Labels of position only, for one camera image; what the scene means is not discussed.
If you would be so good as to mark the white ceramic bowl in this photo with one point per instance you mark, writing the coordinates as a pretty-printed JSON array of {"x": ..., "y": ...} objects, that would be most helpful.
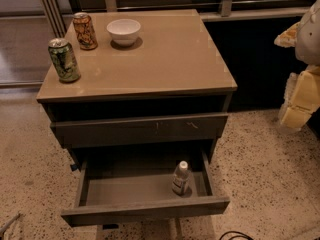
[{"x": 124, "y": 32}]

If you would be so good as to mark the grey metal rod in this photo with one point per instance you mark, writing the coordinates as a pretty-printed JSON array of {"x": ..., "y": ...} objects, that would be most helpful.
[{"x": 8, "y": 224}]

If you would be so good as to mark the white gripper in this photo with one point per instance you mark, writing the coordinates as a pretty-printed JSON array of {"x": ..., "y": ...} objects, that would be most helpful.
[{"x": 309, "y": 40}]

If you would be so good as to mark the clear plastic bottle white cap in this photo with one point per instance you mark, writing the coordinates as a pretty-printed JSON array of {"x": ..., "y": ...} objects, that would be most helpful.
[{"x": 181, "y": 178}]

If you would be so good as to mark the brown drawer cabinet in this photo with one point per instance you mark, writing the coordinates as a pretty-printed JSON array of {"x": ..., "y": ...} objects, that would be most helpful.
[{"x": 173, "y": 69}]

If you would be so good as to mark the orange soda can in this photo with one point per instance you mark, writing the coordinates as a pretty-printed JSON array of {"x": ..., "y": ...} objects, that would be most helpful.
[{"x": 84, "y": 30}]

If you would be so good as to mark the open middle drawer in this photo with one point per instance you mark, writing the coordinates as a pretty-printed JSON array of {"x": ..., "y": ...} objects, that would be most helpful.
[{"x": 136, "y": 186}]

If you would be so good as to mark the closed top drawer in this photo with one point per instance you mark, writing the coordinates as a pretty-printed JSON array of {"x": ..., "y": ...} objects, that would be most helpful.
[{"x": 139, "y": 130}]

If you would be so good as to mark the green soda can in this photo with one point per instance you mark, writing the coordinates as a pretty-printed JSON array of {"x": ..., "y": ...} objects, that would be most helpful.
[{"x": 63, "y": 59}]

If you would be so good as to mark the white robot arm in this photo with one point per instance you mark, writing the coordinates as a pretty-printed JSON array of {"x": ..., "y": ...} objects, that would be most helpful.
[{"x": 307, "y": 47}]

